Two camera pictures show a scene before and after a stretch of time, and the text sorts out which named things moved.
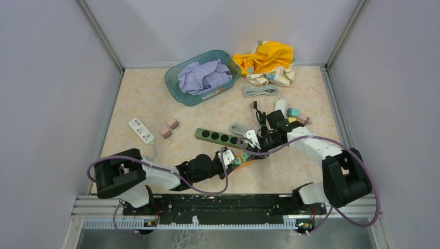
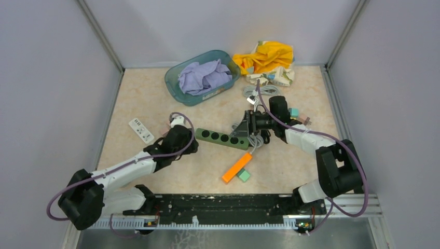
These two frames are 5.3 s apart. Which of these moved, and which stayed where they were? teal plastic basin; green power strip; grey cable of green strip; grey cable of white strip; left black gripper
Moved: left black gripper; grey cable of green strip
Stayed: green power strip; grey cable of white strip; teal plastic basin
